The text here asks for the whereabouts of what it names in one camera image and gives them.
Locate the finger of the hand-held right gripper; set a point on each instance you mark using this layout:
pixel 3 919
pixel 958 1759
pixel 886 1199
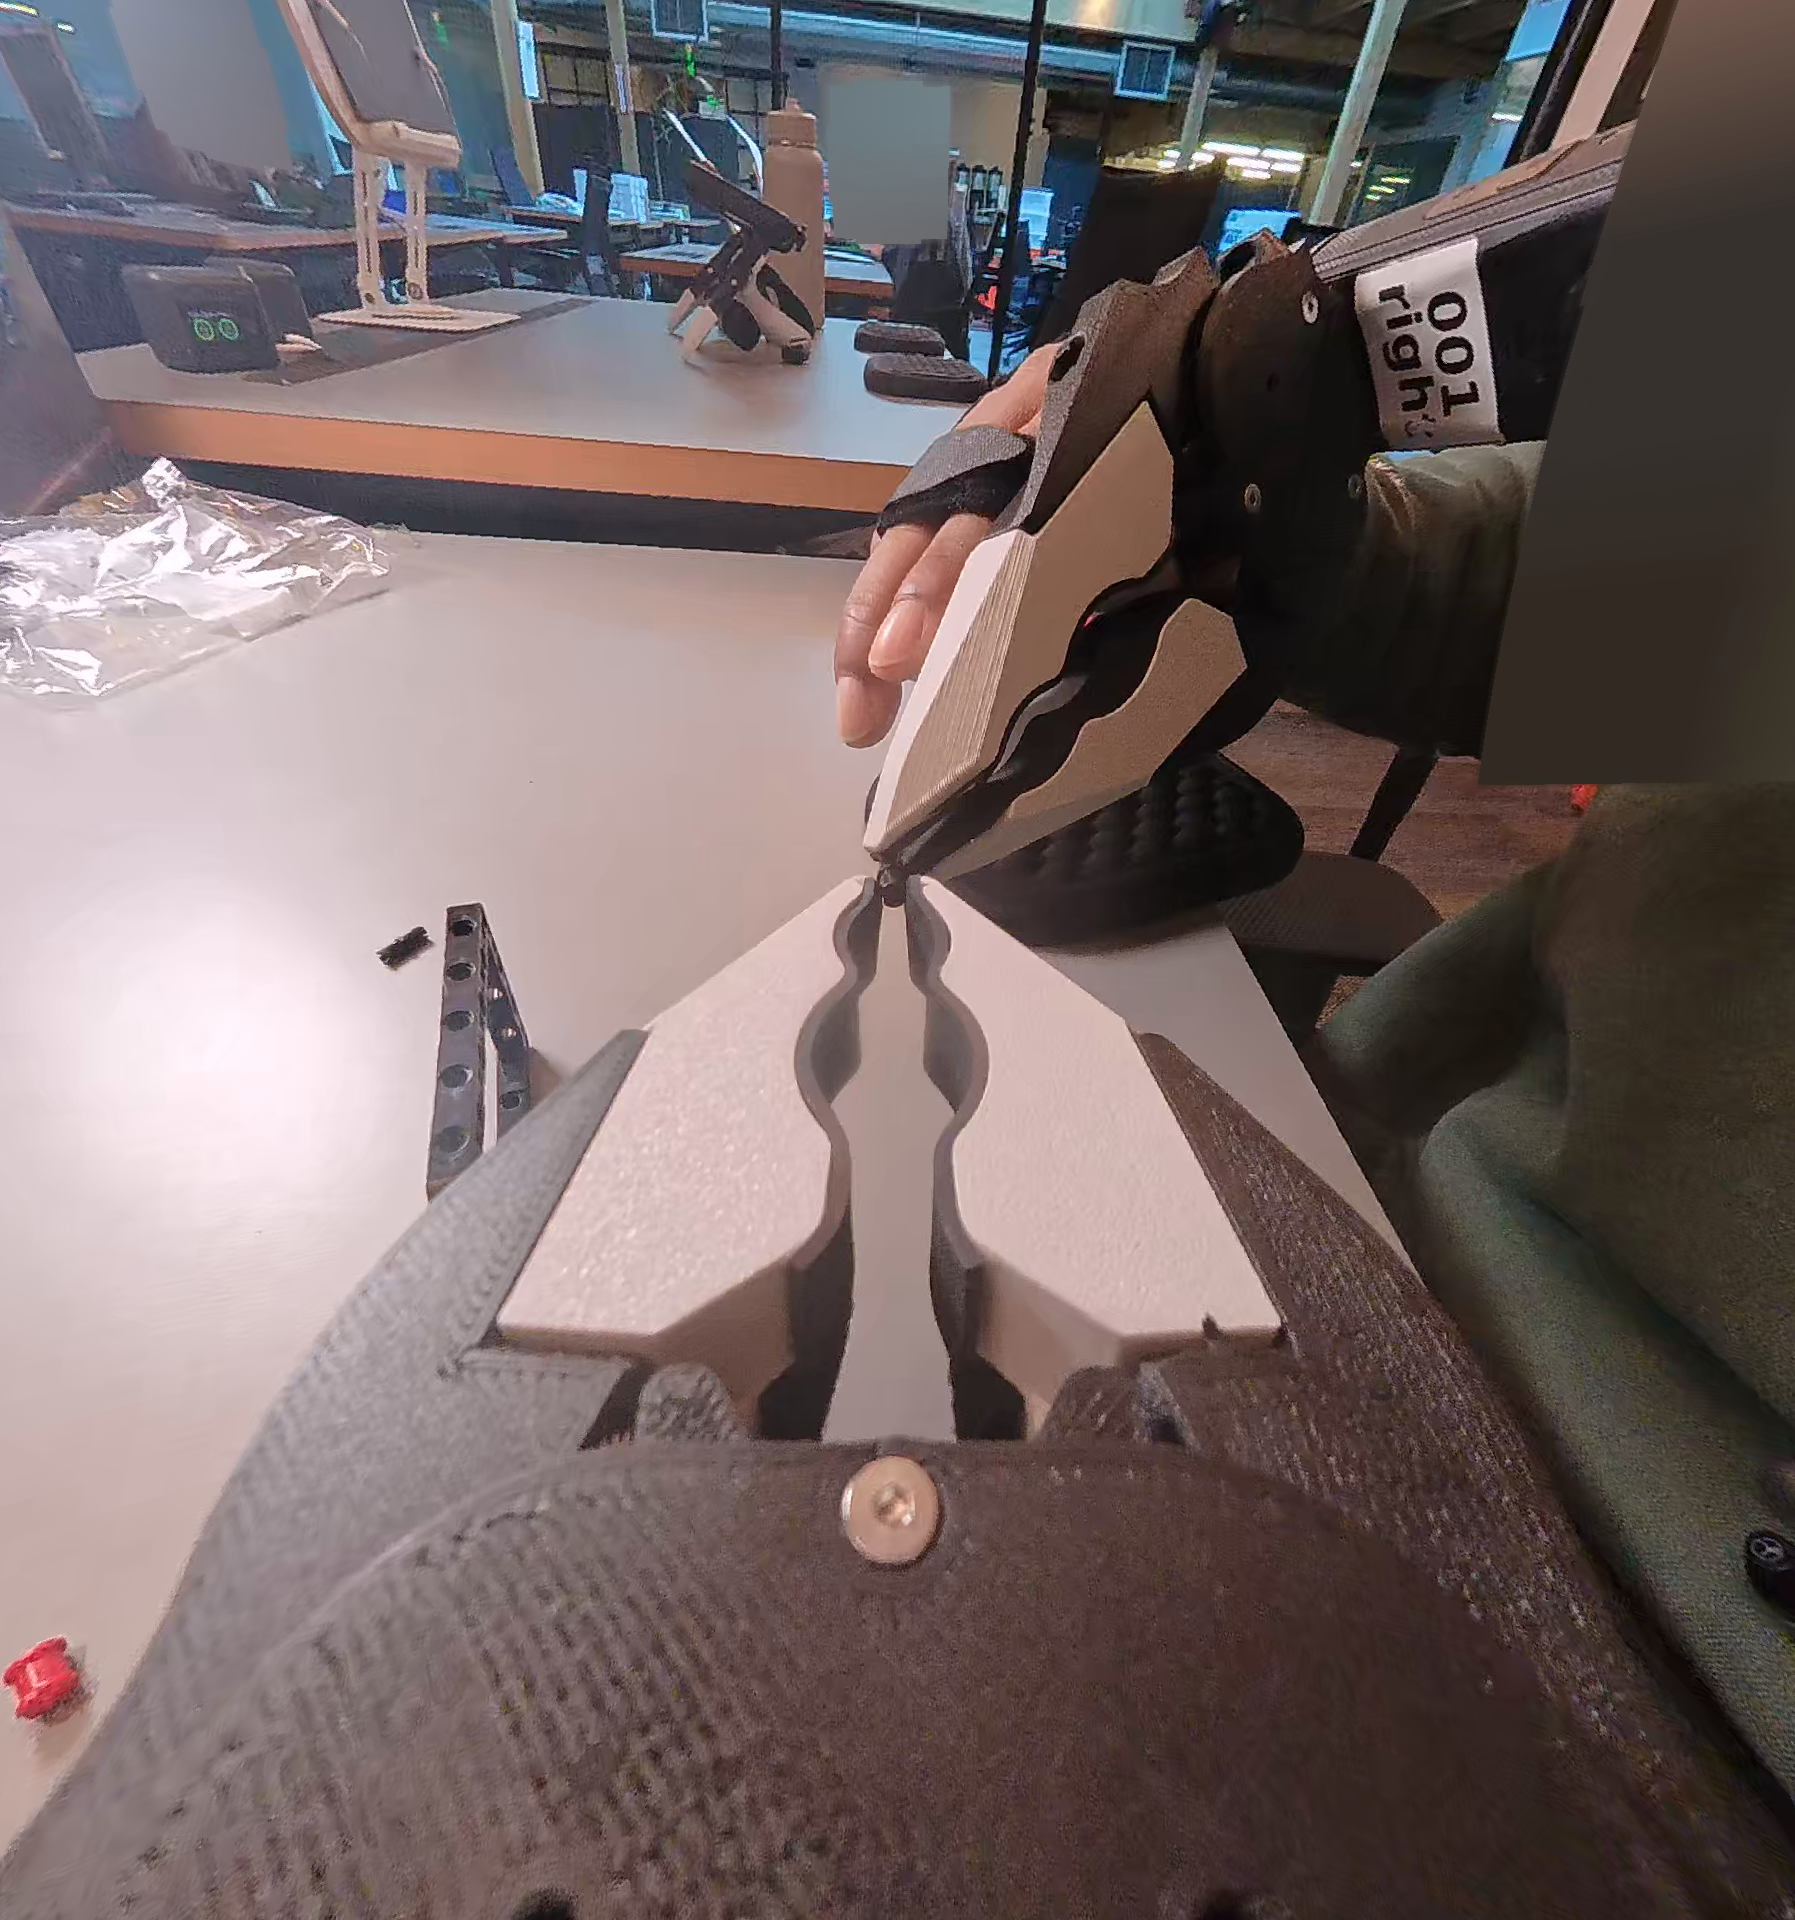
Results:
pixel 1048 601
pixel 1153 705

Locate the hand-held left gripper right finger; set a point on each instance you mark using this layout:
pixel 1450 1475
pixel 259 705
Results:
pixel 1106 1186

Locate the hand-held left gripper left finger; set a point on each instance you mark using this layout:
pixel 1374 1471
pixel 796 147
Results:
pixel 657 1169

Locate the black lego frame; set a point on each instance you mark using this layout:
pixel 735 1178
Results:
pixel 463 1049

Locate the black lego pin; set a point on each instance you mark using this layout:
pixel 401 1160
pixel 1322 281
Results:
pixel 406 945
pixel 890 886

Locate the person's right forearm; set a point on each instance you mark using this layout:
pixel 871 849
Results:
pixel 1436 601

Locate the red lego bush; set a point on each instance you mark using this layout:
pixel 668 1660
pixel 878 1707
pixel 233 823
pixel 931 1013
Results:
pixel 42 1675

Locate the person's right hand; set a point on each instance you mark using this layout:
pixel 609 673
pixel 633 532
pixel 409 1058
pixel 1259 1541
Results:
pixel 897 614

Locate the black chair armrest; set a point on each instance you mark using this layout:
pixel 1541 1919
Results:
pixel 1137 854

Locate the black office chair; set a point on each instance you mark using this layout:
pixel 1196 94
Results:
pixel 1137 239

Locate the black oval pad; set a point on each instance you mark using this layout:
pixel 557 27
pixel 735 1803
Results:
pixel 926 377
pixel 902 337

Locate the black floor lamp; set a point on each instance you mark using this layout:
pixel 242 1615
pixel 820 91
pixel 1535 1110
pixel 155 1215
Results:
pixel 1020 180

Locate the idle hand-held gripper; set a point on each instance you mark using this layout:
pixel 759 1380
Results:
pixel 740 262

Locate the person's green sweatshirt torso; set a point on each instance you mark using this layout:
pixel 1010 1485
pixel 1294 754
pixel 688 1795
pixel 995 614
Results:
pixel 1587 1124

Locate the beige water bottle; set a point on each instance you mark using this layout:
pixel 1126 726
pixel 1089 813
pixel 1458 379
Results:
pixel 796 180

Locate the grey wood-edged desk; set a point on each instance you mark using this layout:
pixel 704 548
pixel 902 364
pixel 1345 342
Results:
pixel 567 406

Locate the black desk mat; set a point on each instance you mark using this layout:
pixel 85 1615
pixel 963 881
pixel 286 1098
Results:
pixel 417 342

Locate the clear plastic bag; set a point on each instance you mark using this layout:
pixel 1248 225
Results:
pixel 162 586

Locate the white tablet stand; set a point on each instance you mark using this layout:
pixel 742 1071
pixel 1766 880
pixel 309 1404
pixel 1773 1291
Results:
pixel 387 150

